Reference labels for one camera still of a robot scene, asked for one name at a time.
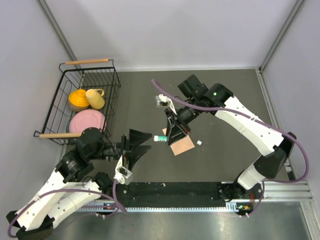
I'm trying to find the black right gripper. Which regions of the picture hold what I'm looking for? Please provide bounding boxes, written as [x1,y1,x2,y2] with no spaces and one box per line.
[164,97,202,145]

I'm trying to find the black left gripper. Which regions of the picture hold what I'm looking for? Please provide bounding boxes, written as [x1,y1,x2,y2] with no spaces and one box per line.
[90,128,153,171]

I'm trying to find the white green glue stick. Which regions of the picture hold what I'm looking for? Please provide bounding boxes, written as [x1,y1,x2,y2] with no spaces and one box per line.
[153,135,168,142]

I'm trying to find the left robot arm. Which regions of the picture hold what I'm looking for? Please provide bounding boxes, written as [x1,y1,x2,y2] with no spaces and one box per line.
[6,127,152,240]

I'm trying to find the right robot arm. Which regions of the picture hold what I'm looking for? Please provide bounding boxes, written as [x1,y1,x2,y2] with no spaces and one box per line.
[156,74,296,201]

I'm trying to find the pink plate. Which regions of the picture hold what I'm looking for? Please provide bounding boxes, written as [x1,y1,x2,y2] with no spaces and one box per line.
[69,109,107,133]

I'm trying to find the yellow mug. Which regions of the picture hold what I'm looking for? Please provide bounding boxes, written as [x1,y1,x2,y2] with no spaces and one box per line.
[85,88,105,110]

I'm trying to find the orange bowl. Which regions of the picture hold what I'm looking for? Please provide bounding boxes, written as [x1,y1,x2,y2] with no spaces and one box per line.
[68,89,90,113]

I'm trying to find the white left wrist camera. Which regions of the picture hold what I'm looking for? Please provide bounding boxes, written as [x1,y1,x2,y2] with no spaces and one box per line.
[113,155,133,185]

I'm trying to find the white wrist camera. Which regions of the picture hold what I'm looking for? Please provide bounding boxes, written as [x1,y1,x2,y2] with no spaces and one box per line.
[155,94,176,114]
[113,155,133,185]

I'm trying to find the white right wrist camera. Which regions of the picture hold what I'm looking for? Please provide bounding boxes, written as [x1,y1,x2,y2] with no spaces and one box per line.
[155,94,176,114]

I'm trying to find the black wire basket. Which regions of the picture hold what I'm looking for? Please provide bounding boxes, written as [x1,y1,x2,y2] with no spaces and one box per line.
[33,58,121,146]

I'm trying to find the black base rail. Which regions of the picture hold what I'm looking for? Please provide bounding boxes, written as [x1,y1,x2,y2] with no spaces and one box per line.
[82,181,266,213]

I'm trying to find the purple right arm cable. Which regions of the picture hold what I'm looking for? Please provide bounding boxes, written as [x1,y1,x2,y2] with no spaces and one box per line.
[151,79,310,217]

